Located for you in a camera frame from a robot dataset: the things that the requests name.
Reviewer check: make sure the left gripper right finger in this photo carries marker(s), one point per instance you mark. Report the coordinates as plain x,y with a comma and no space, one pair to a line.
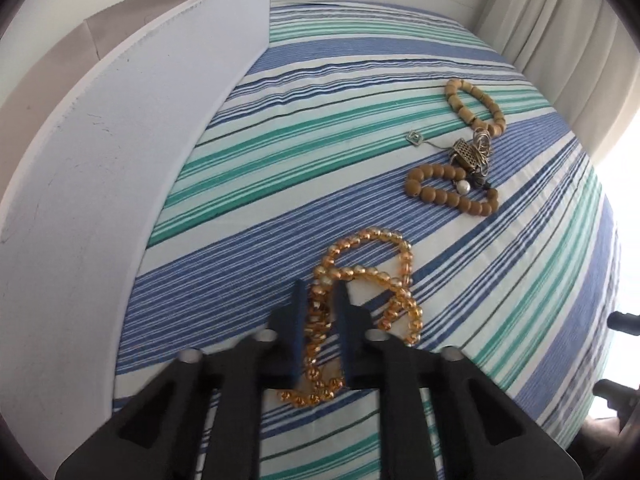
440,415

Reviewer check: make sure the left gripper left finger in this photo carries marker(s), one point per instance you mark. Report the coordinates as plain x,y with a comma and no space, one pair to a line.
199,417

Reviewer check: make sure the white curtain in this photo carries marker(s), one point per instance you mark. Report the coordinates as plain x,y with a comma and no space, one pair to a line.
578,54

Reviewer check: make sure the striped bed sheet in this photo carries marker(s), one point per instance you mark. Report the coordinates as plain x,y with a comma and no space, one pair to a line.
314,145

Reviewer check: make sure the silver keychain charm cluster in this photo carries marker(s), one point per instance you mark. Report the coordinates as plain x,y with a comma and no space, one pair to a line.
472,155

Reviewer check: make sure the white cardboard box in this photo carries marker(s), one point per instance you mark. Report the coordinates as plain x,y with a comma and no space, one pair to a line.
80,208

